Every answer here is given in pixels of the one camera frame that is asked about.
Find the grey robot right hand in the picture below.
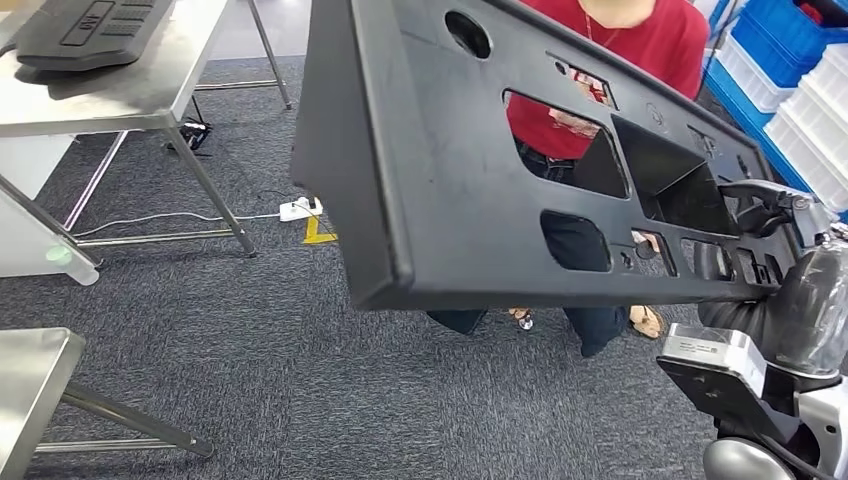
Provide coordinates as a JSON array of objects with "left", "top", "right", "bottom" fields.
[{"left": 698, "top": 178, "right": 848, "bottom": 380}]

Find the black plastic panel part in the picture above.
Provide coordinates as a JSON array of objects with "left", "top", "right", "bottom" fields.
[{"left": 290, "top": 0, "right": 806, "bottom": 313}]

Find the blue wheeled shelf rack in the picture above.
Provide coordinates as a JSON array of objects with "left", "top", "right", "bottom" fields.
[{"left": 703, "top": 0, "right": 848, "bottom": 223}]

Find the black rounded slab part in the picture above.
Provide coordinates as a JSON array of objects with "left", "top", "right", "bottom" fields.
[{"left": 14, "top": 0, "right": 175, "bottom": 73}]

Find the white plastic tray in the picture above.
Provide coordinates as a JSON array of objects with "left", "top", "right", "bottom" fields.
[
  {"left": 781, "top": 82, "right": 848, "bottom": 167},
  {"left": 765, "top": 109, "right": 848, "bottom": 213},
  {"left": 798, "top": 42, "right": 848, "bottom": 127}
]

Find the white plastic crate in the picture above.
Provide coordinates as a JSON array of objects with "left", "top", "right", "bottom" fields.
[{"left": 716, "top": 36, "right": 796, "bottom": 114}]

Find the person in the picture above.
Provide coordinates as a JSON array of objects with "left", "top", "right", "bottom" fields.
[{"left": 427, "top": 0, "right": 711, "bottom": 359}]

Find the blue plastic crate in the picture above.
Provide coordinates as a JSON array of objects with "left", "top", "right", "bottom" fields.
[{"left": 731, "top": 0, "right": 848, "bottom": 89}]

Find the white power strip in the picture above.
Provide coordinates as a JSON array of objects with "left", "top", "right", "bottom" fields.
[{"left": 278, "top": 196, "right": 325, "bottom": 224}]

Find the small black floor device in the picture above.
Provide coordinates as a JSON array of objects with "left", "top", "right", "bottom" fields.
[{"left": 165, "top": 117, "right": 215, "bottom": 159}]

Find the white cabinet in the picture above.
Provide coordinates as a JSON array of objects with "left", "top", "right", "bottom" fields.
[{"left": 0, "top": 135, "right": 101, "bottom": 287}]

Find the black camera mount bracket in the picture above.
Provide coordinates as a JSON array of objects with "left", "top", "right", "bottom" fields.
[{"left": 655, "top": 356, "right": 806, "bottom": 445}]

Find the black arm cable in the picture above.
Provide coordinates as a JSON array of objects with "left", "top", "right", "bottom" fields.
[{"left": 761, "top": 433, "right": 829, "bottom": 480}]

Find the white power cable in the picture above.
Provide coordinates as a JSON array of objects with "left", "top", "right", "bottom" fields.
[{"left": 71, "top": 210, "right": 283, "bottom": 240}]

